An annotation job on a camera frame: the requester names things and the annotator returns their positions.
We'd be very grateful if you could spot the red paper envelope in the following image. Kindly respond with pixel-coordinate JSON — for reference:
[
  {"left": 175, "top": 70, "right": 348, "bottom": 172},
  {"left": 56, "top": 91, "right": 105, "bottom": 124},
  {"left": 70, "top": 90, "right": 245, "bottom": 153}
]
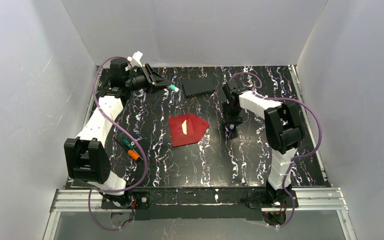
[{"left": 168, "top": 113, "right": 210, "bottom": 147}]

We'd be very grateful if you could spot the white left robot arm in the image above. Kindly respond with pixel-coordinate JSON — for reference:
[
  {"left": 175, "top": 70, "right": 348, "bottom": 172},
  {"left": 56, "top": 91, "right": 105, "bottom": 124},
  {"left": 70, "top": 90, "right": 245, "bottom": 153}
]
[{"left": 63, "top": 56, "right": 173, "bottom": 198}]

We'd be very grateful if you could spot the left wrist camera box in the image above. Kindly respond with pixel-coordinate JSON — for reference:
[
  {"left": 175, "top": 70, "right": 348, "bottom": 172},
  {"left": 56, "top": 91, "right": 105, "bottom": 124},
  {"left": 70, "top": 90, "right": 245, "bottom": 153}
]
[{"left": 127, "top": 51, "right": 144, "bottom": 68}]

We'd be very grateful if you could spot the aluminium front rail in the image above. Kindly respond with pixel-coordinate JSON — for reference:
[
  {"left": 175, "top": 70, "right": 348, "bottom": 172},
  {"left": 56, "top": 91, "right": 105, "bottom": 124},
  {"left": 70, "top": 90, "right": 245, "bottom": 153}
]
[{"left": 50, "top": 187, "right": 349, "bottom": 213}]

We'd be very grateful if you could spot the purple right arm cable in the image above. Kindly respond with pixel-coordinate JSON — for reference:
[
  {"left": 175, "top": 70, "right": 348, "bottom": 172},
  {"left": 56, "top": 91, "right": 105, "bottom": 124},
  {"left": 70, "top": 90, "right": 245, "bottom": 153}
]
[{"left": 228, "top": 72, "right": 323, "bottom": 229}]

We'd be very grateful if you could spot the black flat box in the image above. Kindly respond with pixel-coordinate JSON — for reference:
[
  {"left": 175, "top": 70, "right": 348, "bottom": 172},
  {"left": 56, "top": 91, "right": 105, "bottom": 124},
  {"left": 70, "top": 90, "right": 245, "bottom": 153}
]
[{"left": 182, "top": 78, "right": 216, "bottom": 98}]

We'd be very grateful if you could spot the peach lined letter paper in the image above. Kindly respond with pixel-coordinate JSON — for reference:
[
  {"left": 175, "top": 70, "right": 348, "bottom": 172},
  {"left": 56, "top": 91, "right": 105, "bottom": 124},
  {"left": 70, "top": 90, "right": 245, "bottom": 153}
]
[{"left": 181, "top": 119, "right": 188, "bottom": 135}]

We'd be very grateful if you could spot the orange green screwdriver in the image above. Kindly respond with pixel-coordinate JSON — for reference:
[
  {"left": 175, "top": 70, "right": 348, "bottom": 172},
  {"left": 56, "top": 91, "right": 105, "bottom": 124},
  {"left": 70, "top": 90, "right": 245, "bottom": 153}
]
[{"left": 113, "top": 136, "right": 143, "bottom": 162}]

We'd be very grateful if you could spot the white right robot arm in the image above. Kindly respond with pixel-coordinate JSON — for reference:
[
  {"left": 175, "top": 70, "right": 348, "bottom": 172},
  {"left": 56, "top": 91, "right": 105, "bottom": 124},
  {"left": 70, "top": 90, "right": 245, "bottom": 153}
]
[{"left": 222, "top": 81, "right": 305, "bottom": 204}]

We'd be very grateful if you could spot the white green glue stick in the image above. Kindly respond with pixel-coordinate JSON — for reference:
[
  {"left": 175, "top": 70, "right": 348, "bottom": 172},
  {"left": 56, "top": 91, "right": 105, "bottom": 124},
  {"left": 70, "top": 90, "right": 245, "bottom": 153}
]
[{"left": 167, "top": 84, "right": 180, "bottom": 93}]

